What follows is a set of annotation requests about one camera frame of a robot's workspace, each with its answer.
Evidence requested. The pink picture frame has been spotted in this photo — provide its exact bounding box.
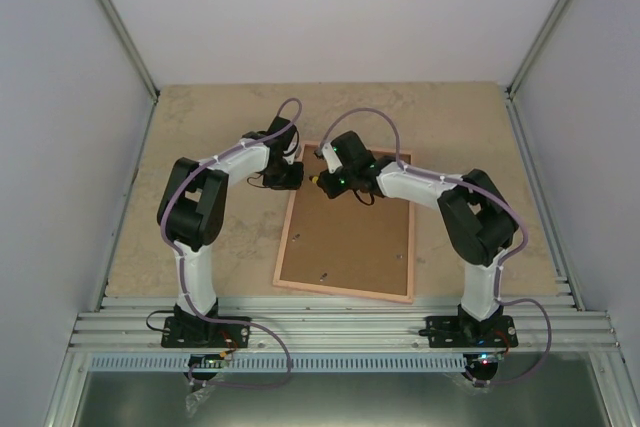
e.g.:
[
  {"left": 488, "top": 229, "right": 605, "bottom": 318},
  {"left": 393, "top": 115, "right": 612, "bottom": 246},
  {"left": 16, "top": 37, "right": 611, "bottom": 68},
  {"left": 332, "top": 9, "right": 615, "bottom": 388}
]
[{"left": 272, "top": 140, "right": 417, "bottom": 304}]

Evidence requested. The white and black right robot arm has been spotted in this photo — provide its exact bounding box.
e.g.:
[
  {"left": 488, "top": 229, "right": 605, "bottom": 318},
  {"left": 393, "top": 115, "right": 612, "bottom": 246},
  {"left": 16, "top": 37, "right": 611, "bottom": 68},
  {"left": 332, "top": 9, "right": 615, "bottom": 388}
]
[{"left": 314, "top": 131, "right": 518, "bottom": 346}]

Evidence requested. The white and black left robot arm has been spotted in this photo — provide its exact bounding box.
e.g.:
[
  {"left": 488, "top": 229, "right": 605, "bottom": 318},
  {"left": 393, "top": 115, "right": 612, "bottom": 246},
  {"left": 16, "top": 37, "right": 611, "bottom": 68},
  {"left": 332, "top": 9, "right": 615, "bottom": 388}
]
[{"left": 157, "top": 116, "right": 304, "bottom": 346}]

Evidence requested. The clear plastic bag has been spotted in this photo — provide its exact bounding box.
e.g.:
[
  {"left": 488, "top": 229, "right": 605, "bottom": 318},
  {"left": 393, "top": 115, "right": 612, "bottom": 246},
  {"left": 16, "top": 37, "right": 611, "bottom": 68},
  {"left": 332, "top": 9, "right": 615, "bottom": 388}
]
[{"left": 185, "top": 386, "right": 211, "bottom": 418}]

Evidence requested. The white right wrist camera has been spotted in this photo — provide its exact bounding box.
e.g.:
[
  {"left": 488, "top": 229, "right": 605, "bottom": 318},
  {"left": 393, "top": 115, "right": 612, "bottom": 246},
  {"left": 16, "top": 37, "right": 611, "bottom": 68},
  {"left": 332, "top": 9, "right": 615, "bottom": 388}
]
[{"left": 314, "top": 142, "right": 343, "bottom": 174}]

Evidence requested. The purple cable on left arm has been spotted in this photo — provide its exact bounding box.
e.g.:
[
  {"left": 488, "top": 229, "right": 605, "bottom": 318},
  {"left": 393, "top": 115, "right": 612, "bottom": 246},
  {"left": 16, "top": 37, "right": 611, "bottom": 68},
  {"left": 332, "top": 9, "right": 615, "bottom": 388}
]
[{"left": 162, "top": 97, "right": 294, "bottom": 389}]

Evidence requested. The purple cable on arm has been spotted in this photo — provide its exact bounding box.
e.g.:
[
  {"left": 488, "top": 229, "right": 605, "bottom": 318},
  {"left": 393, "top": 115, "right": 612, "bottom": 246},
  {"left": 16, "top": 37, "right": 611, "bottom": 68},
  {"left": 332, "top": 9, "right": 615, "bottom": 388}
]
[
  {"left": 319, "top": 107, "right": 554, "bottom": 389},
  {"left": 162, "top": 97, "right": 294, "bottom": 389}
]

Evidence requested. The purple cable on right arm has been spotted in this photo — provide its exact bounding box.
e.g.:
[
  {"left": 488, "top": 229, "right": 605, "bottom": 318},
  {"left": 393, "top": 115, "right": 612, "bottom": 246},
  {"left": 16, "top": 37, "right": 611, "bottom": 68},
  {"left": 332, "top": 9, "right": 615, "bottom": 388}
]
[{"left": 319, "top": 107, "right": 554, "bottom": 389}]

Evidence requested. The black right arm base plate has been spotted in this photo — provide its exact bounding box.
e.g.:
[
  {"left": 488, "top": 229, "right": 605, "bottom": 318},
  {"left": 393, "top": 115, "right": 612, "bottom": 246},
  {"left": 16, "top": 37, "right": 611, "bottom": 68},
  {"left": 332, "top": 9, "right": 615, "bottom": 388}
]
[{"left": 418, "top": 316, "right": 519, "bottom": 349}]

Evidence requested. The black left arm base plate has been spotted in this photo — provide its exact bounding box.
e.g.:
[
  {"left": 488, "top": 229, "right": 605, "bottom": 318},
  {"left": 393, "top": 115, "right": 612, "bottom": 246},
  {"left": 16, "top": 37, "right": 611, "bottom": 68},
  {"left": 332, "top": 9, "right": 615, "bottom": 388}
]
[{"left": 160, "top": 315, "right": 251, "bottom": 349}]

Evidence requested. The aluminium rail mounting base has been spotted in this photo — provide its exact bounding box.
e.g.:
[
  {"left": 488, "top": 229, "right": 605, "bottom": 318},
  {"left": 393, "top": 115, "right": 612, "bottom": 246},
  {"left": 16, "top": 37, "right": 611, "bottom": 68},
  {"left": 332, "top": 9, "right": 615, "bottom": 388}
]
[{"left": 69, "top": 279, "right": 620, "bottom": 353}]

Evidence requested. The left aluminium corner post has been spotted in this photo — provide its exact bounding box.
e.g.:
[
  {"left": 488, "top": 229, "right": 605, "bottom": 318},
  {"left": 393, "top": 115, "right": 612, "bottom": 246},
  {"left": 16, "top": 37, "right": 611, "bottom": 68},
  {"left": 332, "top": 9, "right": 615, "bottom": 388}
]
[{"left": 96, "top": 0, "right": 160, "bottom": 104}]

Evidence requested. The aluminium corner post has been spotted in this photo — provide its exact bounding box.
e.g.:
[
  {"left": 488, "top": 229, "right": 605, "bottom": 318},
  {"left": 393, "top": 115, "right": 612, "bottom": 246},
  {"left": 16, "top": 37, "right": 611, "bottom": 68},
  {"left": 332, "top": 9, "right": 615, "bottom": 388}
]
[
  {"left": 96, "top": 0, "right": 160, "bottom": 104},
  {"left": 504, "top": 0, "right": 604, "bottom": 98}
]

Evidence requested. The grey slotted cable duct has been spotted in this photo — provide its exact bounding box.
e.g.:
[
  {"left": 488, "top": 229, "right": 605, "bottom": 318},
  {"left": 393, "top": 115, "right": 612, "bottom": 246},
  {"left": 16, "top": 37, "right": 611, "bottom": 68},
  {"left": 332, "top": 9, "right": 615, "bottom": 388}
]
[{"left": 89, "top": 353, "right": 471, "bottom": 374}]

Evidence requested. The right aluminium corner post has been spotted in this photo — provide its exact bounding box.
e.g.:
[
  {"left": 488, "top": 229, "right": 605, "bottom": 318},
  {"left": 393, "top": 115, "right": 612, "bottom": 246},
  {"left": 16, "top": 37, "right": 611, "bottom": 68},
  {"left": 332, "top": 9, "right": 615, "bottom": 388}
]
[{"left": 504, "top": 0, "right": 604, "bottom": 98}]

